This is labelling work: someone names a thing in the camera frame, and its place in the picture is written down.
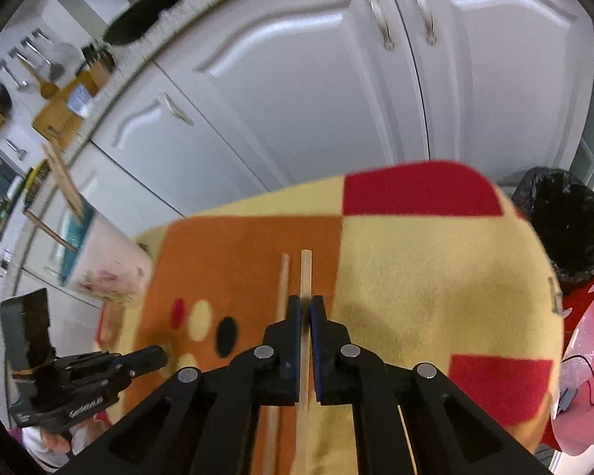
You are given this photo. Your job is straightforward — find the white utensil cup teal lid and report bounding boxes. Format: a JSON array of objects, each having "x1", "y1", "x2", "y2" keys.
[{"x1": 58, "y1": 202, "x2": 155, "y2": 308}]

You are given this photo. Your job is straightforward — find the wooden cutting board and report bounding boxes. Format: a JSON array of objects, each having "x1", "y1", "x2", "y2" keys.
[{"x1": 32, "y1": 78, "x2": 101, "y2": 150}]

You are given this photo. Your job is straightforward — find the metal ladle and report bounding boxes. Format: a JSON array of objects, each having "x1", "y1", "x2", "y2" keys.
[{"x1": 0, "y1": 59, "x2": 29, "y2": 92}]

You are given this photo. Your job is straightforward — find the person's left hand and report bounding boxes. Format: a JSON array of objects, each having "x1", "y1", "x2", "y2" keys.
[{"x1": 40, "y1": 428, "x2": 75, "y2": 458}]

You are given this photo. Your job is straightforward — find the black wok with lid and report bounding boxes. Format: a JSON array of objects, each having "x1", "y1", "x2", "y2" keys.
[{"x1": 103, "y1": 0, "x2": 189, "y2": 46}]

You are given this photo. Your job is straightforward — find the metal slotted turner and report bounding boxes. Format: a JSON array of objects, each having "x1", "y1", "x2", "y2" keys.
[{"x1": 27, "y1": 40, "x2": 66, "y2": 82}]

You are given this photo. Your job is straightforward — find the wooden knife block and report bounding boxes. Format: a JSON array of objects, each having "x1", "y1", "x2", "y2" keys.
[{"x1": 76, "y1": 42, "x2": 118, "y2": 96}]

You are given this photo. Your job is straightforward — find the metal cabinet handle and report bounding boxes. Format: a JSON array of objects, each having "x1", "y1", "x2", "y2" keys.
[
  {"x1": 364, "y1": 0, "x2": 396, "y2": 51},
  {"x1": 409, "y1": 0, "x2": 437, "y2": 45},
  {"x1": 159, "y1": 92, "x2": 195, "y2": 126}
]

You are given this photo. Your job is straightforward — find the white cabinet door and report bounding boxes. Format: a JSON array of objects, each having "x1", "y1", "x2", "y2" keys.
[
  {"x1": 380, "y1": 0, "x2": 594, "y2": 191},
  {"x1": 90, "y1": 62, "x2": 290, "y2": 221},
  {"x1": 151, "y1": 0, "x2": 430, "y2": 194},
  {"x1": 22, "y1": 141, "x2": 191, "y2": 302}
]

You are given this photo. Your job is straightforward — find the black trash bin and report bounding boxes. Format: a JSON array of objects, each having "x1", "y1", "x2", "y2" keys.
[{"x1": 512, "y1": 167, "x2": 594, "y2": 286}]

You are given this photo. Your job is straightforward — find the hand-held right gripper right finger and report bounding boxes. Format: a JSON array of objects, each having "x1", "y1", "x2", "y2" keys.
[{"x1": 311, "y1": 295, "x2": 550, "y2": 475}]

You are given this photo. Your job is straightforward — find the pink plastic bag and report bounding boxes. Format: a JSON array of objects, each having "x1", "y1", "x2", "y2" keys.
[{"x1": 549, "y1": 270, "x2": 594, "y2": 456}]

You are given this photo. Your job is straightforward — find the orange yellow red printed blanket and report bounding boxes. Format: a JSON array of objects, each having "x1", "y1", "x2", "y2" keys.
[{"x1": 94, "y1": 160, "x2": 567, "y2": 475}]

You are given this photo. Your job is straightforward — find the blue white packet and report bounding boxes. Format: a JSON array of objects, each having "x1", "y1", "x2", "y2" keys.
[{"x1": 68, "y1": 84, "x2": 96, "y2": 120}]

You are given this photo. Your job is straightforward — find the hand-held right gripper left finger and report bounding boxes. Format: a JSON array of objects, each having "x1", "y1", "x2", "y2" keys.
[{"x1": 54, "y1": 296, "x2": 303, "y2": 475}]

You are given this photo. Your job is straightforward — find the black cable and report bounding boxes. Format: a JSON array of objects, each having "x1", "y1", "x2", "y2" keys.
[{"x1": 557, "y1": 353, "x2": 594, "y2": 412}]

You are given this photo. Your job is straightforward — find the mesh strainer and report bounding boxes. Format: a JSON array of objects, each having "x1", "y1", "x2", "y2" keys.
[{"x1": 30, "y1": 30, "x2": 78, "y2": 68}]

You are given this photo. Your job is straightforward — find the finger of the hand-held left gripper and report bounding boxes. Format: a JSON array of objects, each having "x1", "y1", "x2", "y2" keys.
[{"x1": 121, "y1": 345, "x2": 169, "y2": 377}]

